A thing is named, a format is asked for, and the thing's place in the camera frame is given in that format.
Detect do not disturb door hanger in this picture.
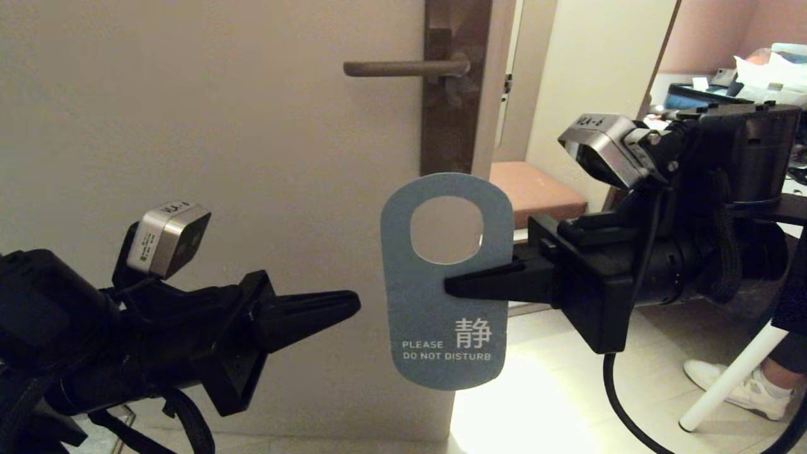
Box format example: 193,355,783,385
380,173,514,392

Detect beige door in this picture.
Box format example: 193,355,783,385
0,0,513,443

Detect brown bench cushion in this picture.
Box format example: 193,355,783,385
491,161,588,230

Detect dark brown lock plate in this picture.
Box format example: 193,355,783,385
421,0,494,177

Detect white table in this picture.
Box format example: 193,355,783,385
680,177,807,434

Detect white sneaker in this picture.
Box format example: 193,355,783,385
683,359,796,422

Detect seated person dark clothes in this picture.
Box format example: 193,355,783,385
769,331,807,382

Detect blue tray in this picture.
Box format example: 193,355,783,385
663,83,757,112

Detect white plastic bag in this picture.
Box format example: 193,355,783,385
733,44,807,105

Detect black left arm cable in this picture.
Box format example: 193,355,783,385
88,385,216,454

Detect black right camera cable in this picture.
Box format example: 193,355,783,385
602,189,807,454

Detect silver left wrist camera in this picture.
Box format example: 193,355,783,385
126,201,212,280

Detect brown metal door handle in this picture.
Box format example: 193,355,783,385
344,52,472,79

